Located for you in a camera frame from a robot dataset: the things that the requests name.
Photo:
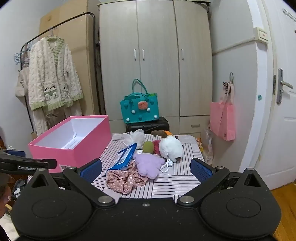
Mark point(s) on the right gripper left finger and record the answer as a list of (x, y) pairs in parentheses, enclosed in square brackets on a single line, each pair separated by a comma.
[(81, 180)]

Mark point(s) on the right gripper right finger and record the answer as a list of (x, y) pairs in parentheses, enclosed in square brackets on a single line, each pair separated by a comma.
[(210, 180)]

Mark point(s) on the pink floral scrunchie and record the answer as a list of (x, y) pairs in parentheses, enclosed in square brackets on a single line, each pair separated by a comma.
[(123, 181)]

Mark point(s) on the blue wet wipes pack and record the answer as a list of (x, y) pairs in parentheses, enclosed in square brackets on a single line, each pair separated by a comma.
[(123, 158)]

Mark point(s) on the white brown plush dog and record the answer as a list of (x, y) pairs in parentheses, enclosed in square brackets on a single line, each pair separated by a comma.
[(170, 147)]

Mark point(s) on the orange egg sponge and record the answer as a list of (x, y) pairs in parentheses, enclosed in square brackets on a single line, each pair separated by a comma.
[(168, 133)]

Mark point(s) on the purple plush toy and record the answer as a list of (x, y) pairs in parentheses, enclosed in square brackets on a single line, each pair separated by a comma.
[(148, 165)]

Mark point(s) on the pink fluffy pompom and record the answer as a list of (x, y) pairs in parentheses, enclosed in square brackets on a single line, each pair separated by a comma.
[(156, 146)]

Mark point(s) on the green egg sponge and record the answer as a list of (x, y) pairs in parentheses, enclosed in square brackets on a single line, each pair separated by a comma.
[(148, 147)]

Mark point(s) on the white mesh bath pouf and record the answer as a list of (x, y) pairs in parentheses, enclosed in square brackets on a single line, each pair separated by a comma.
[(137, 137)]

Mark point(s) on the white tissue pack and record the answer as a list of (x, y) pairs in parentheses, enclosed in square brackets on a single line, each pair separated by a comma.
[(139, 151)]

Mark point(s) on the pink storage box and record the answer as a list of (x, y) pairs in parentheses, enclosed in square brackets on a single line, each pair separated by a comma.
[(74, 142)]

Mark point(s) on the striped tablecloth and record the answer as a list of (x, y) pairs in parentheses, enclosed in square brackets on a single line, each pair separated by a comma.
[(173, 180)]

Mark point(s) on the pink tote bag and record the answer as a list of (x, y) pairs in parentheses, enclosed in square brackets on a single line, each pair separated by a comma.
[(222, 114)]

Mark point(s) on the white door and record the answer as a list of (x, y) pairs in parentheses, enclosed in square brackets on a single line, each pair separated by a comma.
[(276, 164)]

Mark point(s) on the black suitcase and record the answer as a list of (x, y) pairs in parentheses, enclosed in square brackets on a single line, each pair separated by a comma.
[(148, 126)]

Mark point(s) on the teal felt handbag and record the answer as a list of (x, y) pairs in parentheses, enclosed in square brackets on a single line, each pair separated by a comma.
[(139, 107)]

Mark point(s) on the cream knit cardigan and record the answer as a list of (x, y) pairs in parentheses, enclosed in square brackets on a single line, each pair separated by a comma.
[(54, 88)]

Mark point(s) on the beige wooden wardrobe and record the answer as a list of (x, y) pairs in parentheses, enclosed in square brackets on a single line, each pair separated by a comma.
[(163, 47)]

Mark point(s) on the tall cardboard box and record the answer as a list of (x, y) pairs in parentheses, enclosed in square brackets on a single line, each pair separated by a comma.
[(81, 35)]

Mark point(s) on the black clothes rack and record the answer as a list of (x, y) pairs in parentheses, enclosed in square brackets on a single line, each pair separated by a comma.
[(24, 75)]

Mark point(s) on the silver door handle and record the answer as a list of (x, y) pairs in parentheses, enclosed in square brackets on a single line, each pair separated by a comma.
[(281, 83)]

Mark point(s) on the white light switch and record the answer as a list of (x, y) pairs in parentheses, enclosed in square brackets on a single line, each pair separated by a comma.
[(260, 35)]

